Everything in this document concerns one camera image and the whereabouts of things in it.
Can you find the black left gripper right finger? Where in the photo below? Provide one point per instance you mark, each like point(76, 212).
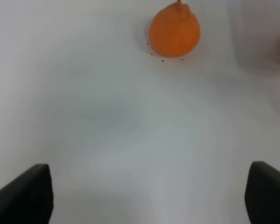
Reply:
point(262, 194)

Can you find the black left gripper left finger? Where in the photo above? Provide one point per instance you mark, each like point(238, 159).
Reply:
point(29, 198)

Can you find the orange fruit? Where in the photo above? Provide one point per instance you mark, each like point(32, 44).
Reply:
point(174, 31)

